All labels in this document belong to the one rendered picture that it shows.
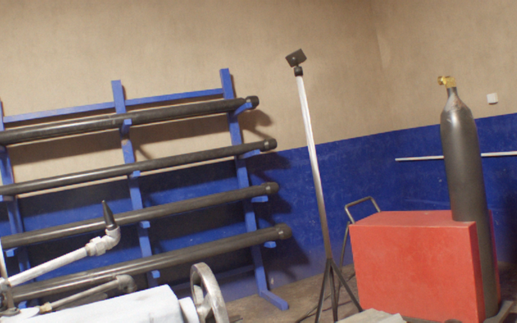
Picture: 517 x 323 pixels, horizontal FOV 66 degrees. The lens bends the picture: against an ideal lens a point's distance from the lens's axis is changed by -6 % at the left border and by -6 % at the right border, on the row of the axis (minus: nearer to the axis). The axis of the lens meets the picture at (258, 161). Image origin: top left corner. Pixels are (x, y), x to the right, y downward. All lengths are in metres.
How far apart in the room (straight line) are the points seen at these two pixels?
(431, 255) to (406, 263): 0.19
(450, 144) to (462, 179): 0.21
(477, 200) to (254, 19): 2.81
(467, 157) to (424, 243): 0.58
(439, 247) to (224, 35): 2.78
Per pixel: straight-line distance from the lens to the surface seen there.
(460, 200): 2.69
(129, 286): 1.11
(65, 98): 3.93
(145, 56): 4.04
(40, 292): 3.51
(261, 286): 4.17
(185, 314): 0.89
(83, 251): 1.08
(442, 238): 2.69
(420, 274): 2.84
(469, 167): 2.66
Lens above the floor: 1.42
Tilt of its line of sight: 2 degrees down
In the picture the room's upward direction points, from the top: 10 degrees counter-clockwise
